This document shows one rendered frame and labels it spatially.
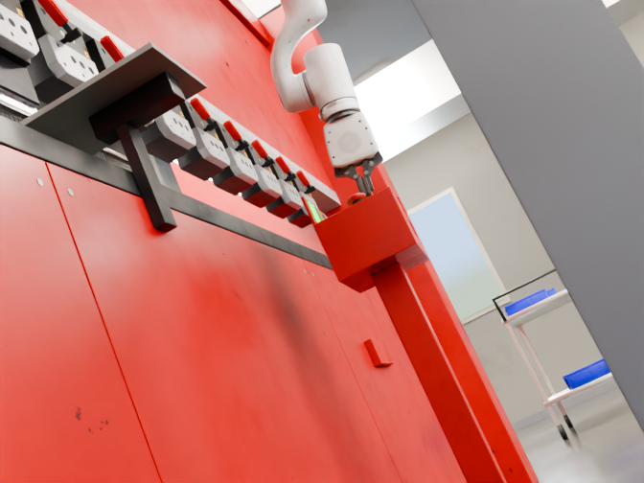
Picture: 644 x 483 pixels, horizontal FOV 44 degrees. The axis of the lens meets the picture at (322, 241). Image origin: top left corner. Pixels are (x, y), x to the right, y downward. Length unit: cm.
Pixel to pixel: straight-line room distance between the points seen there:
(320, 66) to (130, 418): 99
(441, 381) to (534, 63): 73
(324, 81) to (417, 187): 712
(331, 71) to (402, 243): 43
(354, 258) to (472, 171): 722
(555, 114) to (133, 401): 57
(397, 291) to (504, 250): 698
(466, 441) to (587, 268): 67
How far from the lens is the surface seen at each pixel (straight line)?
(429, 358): 151
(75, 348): 89
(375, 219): 148
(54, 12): 158
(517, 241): 848
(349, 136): 166
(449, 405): 151
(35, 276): 89
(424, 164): 881
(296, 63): 364
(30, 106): 145
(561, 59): 95
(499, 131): 94
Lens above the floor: 35
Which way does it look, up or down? 15 degrees up
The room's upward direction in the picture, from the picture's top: 24 degrees counter-clockwise
